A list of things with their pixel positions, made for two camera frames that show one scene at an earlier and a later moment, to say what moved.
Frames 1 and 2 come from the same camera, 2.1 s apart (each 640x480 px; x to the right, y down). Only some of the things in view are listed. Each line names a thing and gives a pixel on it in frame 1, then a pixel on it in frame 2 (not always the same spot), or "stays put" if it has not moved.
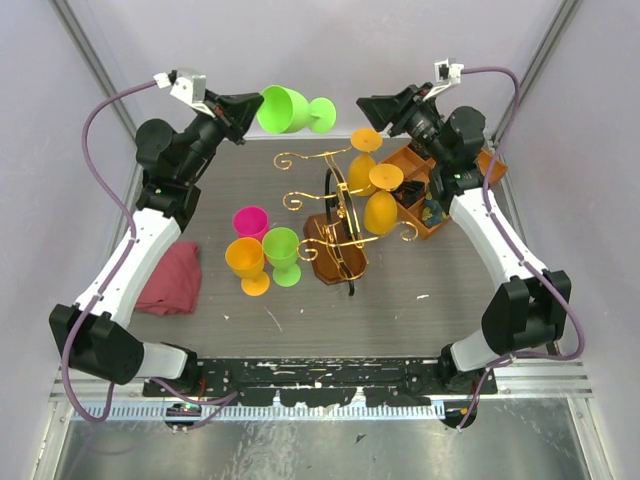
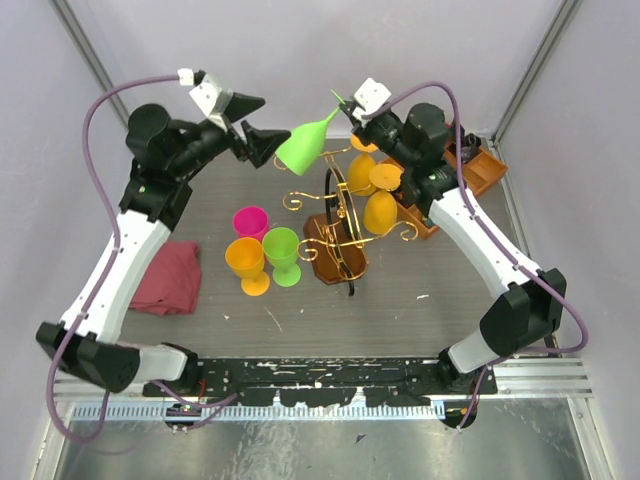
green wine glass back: (284, 111) to (302, 148)
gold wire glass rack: (333, 248) stays put
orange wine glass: (365, 140) stays put
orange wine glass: (381, 207) stays put
